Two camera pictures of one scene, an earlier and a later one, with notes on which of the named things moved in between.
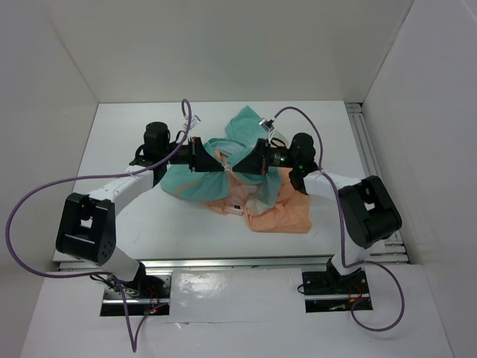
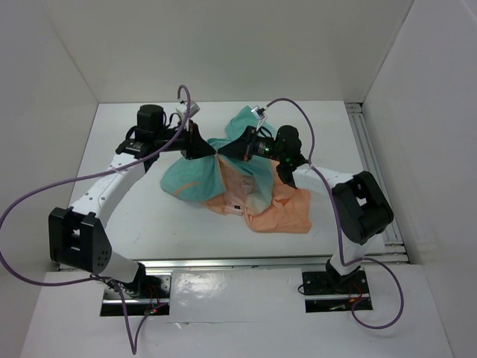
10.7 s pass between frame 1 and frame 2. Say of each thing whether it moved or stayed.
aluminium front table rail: stayed
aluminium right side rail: stayed
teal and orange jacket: stayed
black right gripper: moved
